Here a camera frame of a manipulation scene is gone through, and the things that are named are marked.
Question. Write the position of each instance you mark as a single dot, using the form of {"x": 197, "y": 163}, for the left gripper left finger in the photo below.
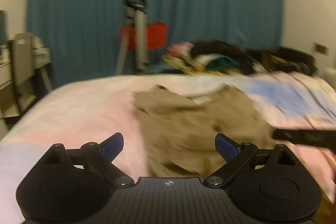
{"x": 100, "y": 157}

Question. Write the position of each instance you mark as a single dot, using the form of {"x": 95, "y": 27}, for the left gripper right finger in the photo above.
{"x": 237, "y": 157}

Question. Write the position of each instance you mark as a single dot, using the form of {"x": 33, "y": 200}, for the silver camera tripod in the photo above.
{"x": 135, "y": 23}

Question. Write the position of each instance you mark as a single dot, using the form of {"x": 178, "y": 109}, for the white desk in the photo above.
{"x": 42, "y": 58}

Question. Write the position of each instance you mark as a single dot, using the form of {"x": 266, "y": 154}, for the wall power outlet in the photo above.
{"x": 321, "y": 49}

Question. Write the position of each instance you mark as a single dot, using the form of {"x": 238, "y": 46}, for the pastel tie-dye bedspread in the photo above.
{"x": 93, "y": 110}

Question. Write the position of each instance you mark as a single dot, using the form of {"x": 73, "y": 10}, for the red basket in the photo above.
{"x": 156, "y": 35}

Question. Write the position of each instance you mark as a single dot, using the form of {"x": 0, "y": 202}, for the pile of assorted clothes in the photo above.
{"x": 221, "y": 58}

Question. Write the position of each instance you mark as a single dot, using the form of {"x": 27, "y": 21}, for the tan t-shirt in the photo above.
{"x": 179, "y": 132}

